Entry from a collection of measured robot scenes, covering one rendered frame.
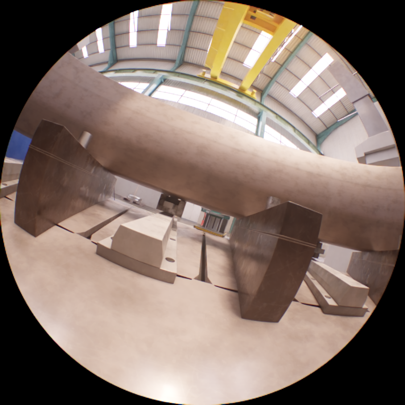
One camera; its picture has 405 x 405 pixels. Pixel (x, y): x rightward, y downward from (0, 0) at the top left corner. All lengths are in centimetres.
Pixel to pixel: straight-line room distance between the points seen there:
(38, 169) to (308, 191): 179
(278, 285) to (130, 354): 38
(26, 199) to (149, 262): 51
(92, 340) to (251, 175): 141
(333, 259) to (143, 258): 402
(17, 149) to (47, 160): 382
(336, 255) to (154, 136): 439
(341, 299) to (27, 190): 124
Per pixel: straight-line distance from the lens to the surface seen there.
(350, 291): 76
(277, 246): 37
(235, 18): 1104
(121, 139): 137
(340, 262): 400
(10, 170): 107
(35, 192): 54
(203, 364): 31
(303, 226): 40
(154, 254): 44
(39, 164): 54
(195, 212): 782
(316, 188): 151
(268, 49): 1116
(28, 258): 47
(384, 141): 318
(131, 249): 46
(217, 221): 303
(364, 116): 379
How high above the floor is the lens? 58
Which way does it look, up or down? 5 degrees up
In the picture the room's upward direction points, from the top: 18 degrees clockwise
